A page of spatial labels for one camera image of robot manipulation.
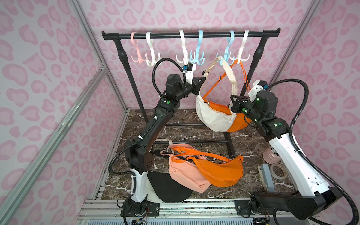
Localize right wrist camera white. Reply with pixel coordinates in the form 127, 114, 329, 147
248, 80, 268, 102

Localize orange bag thin strap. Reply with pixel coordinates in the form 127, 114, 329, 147
202, 60, 254, 133

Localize light blue hook left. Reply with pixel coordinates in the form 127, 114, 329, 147
189, 30, 205, 66

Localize white orange sling bag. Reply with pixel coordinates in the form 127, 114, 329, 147
196, 56, 245, 133

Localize pink sling bag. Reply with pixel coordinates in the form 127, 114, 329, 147
160, 143, 212, 193

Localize pink multi-prong hook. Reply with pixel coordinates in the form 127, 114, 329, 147
130, 32, 146, 64

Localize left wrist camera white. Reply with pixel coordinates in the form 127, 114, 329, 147
183, 62, 197, 84

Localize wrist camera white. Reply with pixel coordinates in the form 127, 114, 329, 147
183, 62, 197, 84
248, 80, 268, 102

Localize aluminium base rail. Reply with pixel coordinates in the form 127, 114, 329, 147
75, 198, 324, 225

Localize black sling bag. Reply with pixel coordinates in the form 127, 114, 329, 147
147, 171, 193, 203

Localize cream white sling bag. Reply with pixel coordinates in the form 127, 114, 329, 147
146, 138, 173, 203

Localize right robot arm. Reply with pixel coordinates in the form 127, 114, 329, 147
231, 91, 342, 220

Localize white hook rightmost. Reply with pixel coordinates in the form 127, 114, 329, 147
229, 30, 251, 64

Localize pink pen cup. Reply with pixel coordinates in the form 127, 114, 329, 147
262, 147, 281, 165

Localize light blue hook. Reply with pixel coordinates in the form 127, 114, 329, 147
218, 31, 235, 66
189, 30, 205, 66

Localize clear tape roll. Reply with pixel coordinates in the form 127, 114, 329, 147
270, 164, 288, 180

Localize blue white tape dispenser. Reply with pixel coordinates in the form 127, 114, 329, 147
258, 164, 275, 192

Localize white hook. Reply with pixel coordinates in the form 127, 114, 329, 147
175, 30, 189, 65
229, 30, 251, 64
145, 32, 161, 67

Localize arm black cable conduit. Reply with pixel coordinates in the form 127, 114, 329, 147
108, 58, 186, 225
265, 78, 360, 225

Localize black clothes rack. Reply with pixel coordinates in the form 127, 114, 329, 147
101, 28, 281, 158

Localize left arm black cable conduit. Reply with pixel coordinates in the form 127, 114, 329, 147
108, 58, 186, 225

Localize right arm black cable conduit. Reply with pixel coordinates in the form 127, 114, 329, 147
265, 78, 360, 225

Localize orange sling bag front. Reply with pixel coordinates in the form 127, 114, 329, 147
179, 148, 244, 188

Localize light blue hook right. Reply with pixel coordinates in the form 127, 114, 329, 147
218, 31, 235, 66

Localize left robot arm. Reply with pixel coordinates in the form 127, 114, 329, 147
123, 74, 206, 216

